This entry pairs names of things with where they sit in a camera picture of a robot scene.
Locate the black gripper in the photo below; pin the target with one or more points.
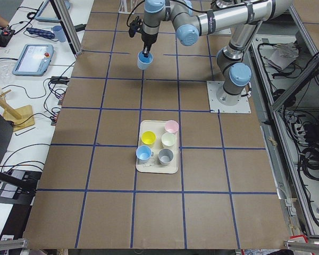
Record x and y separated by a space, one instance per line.
148 39

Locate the light blue plastic cup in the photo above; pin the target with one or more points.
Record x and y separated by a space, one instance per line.
144 62

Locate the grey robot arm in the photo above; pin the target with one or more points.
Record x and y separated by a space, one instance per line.
232 24

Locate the pink plastic cup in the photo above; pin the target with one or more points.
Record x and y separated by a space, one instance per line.
171 126

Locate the yellow plastic cup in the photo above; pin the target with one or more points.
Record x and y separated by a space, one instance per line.
148 138

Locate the blue cup on desk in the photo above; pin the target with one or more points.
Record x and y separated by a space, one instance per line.
59 33

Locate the pale green plastic cup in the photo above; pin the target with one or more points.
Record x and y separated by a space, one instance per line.
168 140

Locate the grey plastic cup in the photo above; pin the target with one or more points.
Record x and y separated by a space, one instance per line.
165 156

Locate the wooden cup stand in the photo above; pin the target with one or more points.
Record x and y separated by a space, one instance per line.
21 117

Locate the black power adapter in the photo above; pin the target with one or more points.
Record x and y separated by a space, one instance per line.
59 80

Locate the cream plastic tray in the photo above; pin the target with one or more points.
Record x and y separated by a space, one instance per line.
154 165

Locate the teach pendant tablet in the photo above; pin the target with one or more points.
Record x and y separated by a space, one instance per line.
46 13
34 60

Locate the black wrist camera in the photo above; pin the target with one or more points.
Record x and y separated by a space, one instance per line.
135 27

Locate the white wire cup rack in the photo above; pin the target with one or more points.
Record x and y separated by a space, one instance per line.
126 6

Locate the aluminium frame post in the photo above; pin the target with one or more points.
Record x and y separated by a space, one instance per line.
65 21

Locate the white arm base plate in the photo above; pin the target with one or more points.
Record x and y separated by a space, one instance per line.
221 102

